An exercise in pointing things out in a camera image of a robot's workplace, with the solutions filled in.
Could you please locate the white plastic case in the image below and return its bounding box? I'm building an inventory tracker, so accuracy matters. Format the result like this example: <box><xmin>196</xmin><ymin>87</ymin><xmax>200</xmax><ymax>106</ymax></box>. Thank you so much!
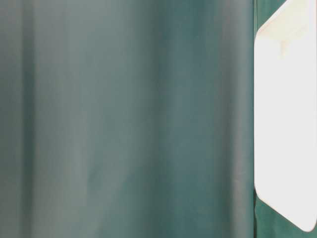
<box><xmin>254</xmin><ymin>0</ymin><xmax>317</xmax><ymax>235</ymax></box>

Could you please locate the green table cloth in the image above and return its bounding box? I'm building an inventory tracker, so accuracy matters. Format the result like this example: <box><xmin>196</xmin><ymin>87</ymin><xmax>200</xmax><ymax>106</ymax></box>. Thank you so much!
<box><xmin>0</xmin><ymin>0</ymin><xmax>317</xmax><ymax>238</ymax></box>

